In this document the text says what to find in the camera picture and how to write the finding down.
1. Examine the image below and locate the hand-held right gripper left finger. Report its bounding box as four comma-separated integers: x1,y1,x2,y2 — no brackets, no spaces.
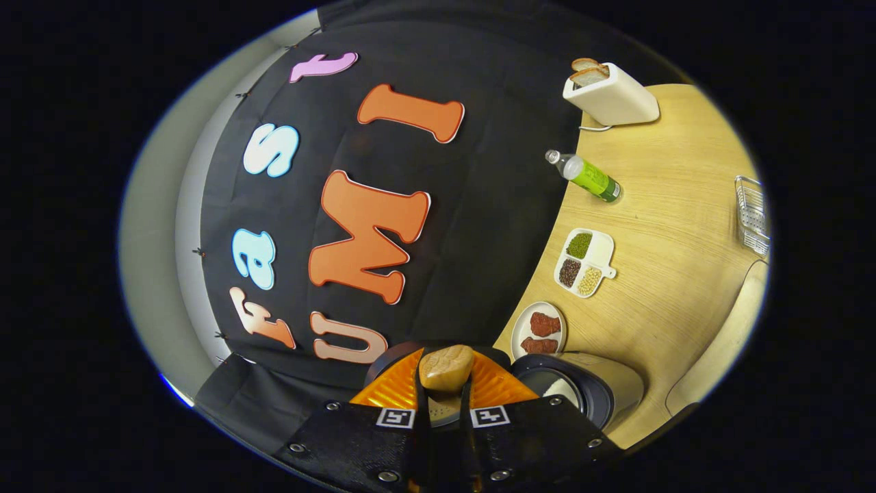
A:
272,346,432,493

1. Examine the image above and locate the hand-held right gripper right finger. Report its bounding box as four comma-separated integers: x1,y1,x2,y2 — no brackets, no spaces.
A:
457,351,625,493

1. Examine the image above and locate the wooden spoon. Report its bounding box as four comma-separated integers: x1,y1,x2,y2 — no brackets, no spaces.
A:
418,344,476,425

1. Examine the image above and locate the black rice cooker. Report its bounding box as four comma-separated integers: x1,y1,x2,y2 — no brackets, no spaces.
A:
363,340,645,433

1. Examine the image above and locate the cream tray of rice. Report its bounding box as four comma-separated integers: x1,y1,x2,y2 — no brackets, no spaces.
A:
665,260,769,417

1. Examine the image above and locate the white round plate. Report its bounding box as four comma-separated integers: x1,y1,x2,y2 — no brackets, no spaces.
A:
511,301,567,360

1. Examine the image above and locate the white divided grain dish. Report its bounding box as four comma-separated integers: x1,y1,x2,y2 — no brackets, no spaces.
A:
553,227,617,299

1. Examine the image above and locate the black backdrop cloth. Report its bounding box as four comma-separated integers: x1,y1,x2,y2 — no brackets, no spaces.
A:
194,0,695,456

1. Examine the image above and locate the green label plastic bottle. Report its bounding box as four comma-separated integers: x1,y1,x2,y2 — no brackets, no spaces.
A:
545,149,623,204

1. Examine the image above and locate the white toaster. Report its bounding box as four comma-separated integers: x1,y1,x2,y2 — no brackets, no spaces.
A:
563,62,661,127

